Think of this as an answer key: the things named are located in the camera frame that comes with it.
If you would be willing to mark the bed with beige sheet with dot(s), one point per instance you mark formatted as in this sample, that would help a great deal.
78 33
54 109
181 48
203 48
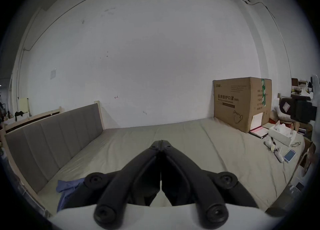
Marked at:
140 141

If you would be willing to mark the pink paper pad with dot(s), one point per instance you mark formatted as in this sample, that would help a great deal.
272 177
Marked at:
260 131

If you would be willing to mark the white tissue box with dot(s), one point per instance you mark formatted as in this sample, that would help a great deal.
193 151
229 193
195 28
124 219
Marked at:
282 132

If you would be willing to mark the white hand controller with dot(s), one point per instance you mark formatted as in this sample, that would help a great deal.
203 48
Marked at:
270 143
279 154

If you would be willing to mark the blue card box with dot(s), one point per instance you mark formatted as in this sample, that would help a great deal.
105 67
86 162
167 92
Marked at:
289 155

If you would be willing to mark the eyeglasses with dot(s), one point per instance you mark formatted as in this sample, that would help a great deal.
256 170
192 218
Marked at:
296 144

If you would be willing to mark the grey padded headboard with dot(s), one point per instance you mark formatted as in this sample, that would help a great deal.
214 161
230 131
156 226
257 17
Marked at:
50 136

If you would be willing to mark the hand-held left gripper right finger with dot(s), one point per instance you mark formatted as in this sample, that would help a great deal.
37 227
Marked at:
192 174

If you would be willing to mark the black office chair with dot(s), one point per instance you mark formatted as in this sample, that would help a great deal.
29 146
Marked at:
301 110

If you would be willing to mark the large cardboard carton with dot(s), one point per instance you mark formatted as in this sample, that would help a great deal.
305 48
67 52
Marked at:
240 101

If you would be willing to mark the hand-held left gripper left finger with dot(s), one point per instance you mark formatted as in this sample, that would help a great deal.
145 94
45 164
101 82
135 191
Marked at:
130 174

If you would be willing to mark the blue garment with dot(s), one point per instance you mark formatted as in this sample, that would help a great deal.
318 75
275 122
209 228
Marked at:
65 191

